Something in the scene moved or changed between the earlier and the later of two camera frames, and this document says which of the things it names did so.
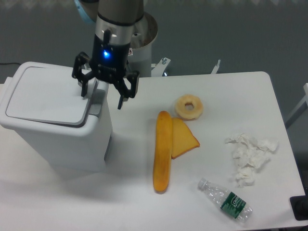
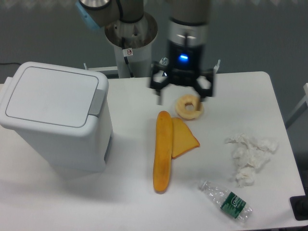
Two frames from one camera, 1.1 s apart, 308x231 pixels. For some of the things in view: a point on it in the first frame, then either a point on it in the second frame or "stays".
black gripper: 109,62 -> 185,61
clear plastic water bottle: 229,202 stays
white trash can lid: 49,95 stays
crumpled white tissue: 250,155 stays
